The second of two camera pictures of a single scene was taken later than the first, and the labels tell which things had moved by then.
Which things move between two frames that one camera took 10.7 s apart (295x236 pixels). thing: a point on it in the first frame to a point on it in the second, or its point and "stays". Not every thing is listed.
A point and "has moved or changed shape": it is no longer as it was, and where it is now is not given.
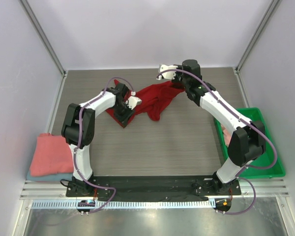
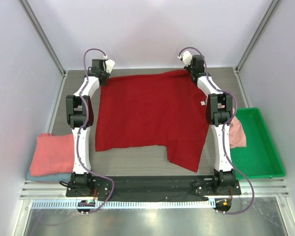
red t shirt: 153,97 has moved or changed shape
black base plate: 159,188 stays
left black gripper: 123,119 to 107,75
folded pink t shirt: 52,154 stays
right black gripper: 178,76 to 194,76
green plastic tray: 256,115 stays
